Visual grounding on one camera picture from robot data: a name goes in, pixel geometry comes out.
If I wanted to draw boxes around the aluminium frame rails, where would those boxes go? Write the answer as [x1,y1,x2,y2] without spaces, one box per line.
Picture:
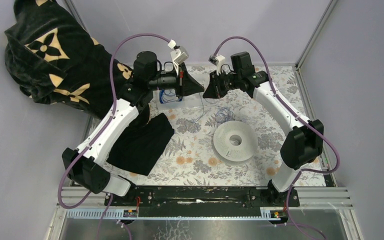
[45,185,363,240]

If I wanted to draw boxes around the white perforated spool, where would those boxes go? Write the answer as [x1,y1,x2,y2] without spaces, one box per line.
[212,120,258,166]

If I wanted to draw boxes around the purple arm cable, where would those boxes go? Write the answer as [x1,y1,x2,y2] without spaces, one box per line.
[213,35,341,240]
[57,33,176,240]

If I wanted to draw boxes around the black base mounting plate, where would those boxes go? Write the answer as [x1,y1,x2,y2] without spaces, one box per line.
[104,185,300,217]

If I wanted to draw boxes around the coiled blue cable green tie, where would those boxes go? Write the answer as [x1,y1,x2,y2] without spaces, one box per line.
[159,89,182,104]

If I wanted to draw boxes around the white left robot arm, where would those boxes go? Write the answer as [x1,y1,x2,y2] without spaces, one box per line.
[62,46,204,206]

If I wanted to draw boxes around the black patterned plush blanket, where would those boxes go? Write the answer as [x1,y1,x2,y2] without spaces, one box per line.
[4,0,132,119]

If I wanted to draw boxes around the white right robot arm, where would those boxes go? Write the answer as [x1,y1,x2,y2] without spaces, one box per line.
[203,51,324,206]

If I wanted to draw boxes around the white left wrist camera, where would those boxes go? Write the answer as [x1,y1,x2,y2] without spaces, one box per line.
[167,39,189,74]

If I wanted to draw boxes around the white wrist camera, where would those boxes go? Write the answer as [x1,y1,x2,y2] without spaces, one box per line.
[167,39,189,74]
[208,54,226,75]

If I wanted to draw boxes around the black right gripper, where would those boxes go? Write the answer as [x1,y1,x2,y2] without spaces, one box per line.
[202,69,241,99]

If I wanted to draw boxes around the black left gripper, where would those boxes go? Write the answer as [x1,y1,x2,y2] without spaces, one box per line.
[146,61,204,98]

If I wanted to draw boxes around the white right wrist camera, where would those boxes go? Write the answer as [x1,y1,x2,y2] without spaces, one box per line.
[208,54,226,75]

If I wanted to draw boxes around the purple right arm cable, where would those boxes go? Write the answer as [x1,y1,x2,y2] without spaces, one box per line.
[213,35,341,240]

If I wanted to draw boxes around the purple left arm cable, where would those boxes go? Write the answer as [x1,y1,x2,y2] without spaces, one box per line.
[57,33,176,240]

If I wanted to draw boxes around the black folded cloth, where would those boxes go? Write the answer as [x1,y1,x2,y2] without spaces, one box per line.
[106,113,175,176]

